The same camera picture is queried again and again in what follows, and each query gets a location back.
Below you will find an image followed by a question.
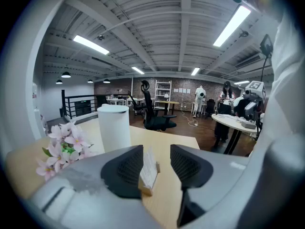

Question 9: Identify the black mesh office chair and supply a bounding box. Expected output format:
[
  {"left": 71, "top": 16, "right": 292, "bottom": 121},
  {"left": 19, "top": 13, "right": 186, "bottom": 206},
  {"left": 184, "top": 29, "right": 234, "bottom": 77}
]
[{"left": 127, "top": 91, "right": 146, "bottom": 118}]

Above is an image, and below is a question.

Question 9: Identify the ceiling air vent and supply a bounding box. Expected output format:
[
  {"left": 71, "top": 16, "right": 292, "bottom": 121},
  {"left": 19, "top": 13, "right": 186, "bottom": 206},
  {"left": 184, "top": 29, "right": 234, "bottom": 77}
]
[{"left": 234, "top": 53, "right": 262, "bottom": 69}]

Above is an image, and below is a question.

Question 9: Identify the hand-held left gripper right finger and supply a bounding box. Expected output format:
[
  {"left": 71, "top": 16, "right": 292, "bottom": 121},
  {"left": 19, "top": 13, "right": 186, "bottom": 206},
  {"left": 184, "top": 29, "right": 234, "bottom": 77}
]
[{"left": 170, "top": 144, "right": 270, "bottom": 229}]

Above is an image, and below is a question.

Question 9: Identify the small black chair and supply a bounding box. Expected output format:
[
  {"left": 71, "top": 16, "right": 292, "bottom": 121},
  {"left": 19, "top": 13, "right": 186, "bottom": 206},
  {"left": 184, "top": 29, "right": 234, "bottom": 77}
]
[{"left": 205, "top": 99, "right": 216, "bottom": 120}]

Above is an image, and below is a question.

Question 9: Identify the black metal railing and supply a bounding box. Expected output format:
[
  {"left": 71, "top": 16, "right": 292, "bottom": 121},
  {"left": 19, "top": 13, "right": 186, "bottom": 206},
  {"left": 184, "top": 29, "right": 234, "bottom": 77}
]
[{"left": 61, "top": 89, "right": 131, "bottom": 120}]

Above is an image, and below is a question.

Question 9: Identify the round white table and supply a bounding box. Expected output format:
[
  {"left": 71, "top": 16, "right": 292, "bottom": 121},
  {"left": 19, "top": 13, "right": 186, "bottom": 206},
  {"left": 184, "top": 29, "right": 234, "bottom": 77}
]
[{"left": 211, "top": 113, "right": 259, "bottom": 155}]

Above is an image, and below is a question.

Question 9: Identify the person's head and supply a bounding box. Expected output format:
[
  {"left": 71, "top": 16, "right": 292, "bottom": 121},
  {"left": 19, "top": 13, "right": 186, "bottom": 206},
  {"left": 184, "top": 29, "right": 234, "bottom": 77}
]
[{"left": 242, "top": 0, "right": 270, "bottom": 15}]

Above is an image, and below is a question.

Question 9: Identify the pink flower bouquet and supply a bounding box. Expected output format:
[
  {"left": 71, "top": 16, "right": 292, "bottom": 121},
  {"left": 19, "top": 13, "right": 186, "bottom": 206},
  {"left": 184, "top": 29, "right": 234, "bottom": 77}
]
[{"left": 35, "top": 122, "right": 97, "bottom": 182}]

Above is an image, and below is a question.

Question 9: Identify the round wooden table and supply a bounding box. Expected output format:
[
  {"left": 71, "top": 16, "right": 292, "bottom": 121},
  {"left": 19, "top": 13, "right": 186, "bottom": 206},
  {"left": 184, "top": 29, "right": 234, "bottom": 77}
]
[{"left": 156, "top": 100, "right": 180, "bottom": 115}]

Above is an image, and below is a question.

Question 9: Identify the light panel on stand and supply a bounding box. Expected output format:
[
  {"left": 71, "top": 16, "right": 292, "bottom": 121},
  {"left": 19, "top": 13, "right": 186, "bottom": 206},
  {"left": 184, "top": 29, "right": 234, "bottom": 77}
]
[{"left": 259, "top": 34, "right": 274, "bottom": 82}]

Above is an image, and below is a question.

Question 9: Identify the white cylindrical container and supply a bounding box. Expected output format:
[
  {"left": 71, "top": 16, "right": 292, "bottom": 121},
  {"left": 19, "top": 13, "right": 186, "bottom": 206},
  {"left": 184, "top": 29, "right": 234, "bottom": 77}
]
[{"left": 97, "top": 104, "right": 132, "bottom": 154}]

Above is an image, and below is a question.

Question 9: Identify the white floor power cable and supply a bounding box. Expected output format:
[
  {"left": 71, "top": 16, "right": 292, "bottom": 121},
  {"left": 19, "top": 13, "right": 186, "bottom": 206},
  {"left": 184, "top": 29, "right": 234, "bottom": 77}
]
[{"left": 181, "top": 108, "right": 200, "bottom": 127}]

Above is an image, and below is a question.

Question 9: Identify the white shelf rack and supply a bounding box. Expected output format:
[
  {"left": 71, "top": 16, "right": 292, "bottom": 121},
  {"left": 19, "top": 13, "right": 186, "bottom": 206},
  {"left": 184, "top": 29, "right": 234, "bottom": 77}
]
[{"left": 154, "top": 79, "right": 172, "bottom": 112}]

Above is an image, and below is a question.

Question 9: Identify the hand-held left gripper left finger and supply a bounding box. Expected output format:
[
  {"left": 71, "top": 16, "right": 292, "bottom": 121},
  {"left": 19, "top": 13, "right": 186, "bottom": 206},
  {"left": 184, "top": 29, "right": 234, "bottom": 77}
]
[{"left": 30, "top": 145, "right": 163, "bottom": 229}]

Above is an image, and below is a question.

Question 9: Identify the black high-back office chair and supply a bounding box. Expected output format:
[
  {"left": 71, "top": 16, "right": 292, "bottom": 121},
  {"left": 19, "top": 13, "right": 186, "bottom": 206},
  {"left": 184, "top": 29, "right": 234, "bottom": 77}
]
[{"left": 140, "top": 79, "right": 177, "bottom": 131}]

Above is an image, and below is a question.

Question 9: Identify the small grey box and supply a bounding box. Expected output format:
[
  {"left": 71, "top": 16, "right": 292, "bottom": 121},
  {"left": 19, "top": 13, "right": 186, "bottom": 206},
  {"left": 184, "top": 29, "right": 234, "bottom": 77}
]
[{"left": 241, "top": 121, "right": 257, "bottom": 130}]

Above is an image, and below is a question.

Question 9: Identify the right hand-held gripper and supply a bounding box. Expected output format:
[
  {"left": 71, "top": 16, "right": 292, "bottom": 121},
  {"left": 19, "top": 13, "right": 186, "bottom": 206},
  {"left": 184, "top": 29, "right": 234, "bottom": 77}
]
[{"left": 242, "top": 80, "right": 266, "bottom": 123}]

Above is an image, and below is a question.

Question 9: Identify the person's white shirt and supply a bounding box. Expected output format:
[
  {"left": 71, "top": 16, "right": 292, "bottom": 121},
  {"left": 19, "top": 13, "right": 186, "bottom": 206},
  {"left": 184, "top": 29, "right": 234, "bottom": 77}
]
[{"left": 247, "top": 10, "right": 305, "bottom": 157}]

